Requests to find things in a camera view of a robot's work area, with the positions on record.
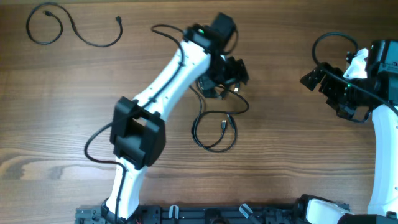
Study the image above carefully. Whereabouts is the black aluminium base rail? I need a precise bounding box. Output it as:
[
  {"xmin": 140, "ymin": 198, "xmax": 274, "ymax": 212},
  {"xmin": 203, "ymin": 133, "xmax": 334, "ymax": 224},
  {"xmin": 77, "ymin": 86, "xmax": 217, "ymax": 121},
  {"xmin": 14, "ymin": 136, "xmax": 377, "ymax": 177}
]
[{"xmin": 74, "ymin": 202, "xmax": 351, "ymax": 224}]

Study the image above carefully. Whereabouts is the black USB cable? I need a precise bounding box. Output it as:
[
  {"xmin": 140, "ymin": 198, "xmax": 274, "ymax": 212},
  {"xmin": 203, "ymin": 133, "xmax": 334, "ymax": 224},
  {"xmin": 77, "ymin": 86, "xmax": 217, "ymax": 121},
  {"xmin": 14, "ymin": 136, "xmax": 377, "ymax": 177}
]
[
  {"xmin": 25, "ymin": 2, "xmax": 124, "ymax": 49},
  {"xmin": 188, "ymin": 83, "xmax": 239, "ymax": 154},
  {"xmin": 194, "ymin": 79, "xmax": 250, "ymax": 149}
]

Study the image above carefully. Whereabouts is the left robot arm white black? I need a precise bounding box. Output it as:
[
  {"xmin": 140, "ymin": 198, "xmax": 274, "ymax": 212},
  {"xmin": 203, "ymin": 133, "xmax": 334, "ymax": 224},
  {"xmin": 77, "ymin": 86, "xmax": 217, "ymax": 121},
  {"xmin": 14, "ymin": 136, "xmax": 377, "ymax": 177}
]
[{"xmin": 103, "ymin": 13, "xmax": 249, "ymax": 223}]

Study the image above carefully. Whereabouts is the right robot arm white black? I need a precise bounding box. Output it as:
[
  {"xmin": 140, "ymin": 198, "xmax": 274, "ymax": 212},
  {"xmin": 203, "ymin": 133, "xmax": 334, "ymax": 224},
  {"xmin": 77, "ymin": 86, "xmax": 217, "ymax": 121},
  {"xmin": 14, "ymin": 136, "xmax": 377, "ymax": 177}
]
[{"xmin": 295, "ymin": 34, "xmax": 397, "ymax": 223}]

